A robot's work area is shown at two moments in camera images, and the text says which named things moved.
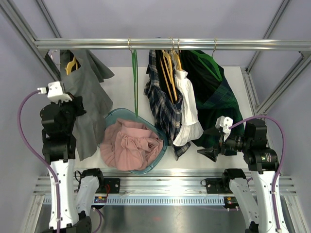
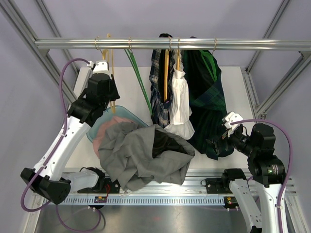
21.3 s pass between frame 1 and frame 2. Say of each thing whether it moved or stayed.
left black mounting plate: stayed
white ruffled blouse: moved
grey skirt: moved
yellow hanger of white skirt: stayed
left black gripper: moved
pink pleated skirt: moved
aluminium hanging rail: stayed
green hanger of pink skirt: moved
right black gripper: moved
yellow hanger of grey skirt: moved
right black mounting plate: stayed
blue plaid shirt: moved
